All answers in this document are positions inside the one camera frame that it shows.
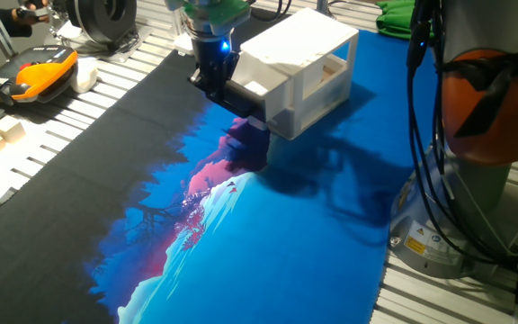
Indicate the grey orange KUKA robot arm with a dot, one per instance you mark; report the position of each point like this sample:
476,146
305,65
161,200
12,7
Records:
479,27

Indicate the green cloth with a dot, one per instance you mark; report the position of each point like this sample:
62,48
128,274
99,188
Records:
394,20

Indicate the person's hand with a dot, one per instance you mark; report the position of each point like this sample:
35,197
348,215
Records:
29,13

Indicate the large pale wooden block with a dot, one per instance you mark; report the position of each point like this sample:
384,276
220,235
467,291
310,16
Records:
9,130

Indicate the blue landscape printed mat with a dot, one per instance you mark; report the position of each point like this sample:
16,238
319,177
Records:
286,247

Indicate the orange black teach pendant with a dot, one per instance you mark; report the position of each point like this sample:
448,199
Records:
38,74

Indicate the black round spool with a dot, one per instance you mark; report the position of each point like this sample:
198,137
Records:
97,20

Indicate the white power strip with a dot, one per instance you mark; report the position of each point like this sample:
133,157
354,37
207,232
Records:
183,45

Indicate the brown wooden cube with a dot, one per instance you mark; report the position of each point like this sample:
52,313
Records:
328,74

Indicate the white cabinet frame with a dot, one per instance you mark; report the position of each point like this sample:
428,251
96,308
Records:
299,38

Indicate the black silver handheld device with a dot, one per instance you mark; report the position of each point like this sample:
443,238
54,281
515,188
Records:
56,5

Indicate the white plastic object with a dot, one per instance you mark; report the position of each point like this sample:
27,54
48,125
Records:
83,76

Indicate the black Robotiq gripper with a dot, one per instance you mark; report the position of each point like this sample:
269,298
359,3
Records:
214,58

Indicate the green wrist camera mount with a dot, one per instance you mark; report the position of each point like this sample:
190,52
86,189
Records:
223,11

